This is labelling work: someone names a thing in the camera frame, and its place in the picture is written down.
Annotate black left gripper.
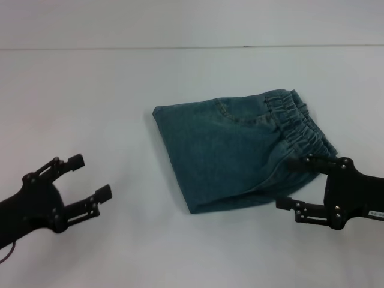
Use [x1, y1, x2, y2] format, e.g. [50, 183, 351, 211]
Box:
[0, 154, 113, 250]

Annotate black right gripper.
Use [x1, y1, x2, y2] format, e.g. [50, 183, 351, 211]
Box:
[275, 153, 384, 232]

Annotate blue denim shorts with print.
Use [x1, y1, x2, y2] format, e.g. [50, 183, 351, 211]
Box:
[152, 89, 338, 215]

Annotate thin dark cable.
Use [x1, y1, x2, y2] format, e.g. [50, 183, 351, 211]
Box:
[0, 239, 17, 262]

